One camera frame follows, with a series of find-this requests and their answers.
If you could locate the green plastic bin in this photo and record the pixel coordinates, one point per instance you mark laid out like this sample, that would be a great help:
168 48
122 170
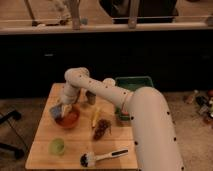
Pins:
131 83

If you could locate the red bowl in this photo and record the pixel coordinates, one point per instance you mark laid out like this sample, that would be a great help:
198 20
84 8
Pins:
71 120

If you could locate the brown cup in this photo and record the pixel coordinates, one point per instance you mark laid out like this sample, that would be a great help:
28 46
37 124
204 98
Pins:
91 98

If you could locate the green plastic cup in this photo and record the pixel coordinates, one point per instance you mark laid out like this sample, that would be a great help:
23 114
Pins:
57 146

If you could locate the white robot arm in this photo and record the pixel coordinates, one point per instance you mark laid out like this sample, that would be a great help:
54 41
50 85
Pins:
153 131

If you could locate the yellow banana toy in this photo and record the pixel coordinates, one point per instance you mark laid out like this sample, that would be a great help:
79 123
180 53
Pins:
95 117

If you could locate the blue grey sponge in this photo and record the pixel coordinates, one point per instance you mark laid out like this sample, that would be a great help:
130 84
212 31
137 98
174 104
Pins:
56 111

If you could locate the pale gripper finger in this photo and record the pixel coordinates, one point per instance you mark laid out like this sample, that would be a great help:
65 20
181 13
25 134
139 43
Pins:
66 109

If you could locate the wooden board table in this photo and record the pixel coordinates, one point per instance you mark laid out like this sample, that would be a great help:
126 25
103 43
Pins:
78 140

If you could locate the white dish brush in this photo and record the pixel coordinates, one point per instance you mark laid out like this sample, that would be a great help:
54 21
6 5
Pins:
89 159

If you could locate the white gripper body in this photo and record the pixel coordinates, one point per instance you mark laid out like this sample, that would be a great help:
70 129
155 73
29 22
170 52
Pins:
69 94

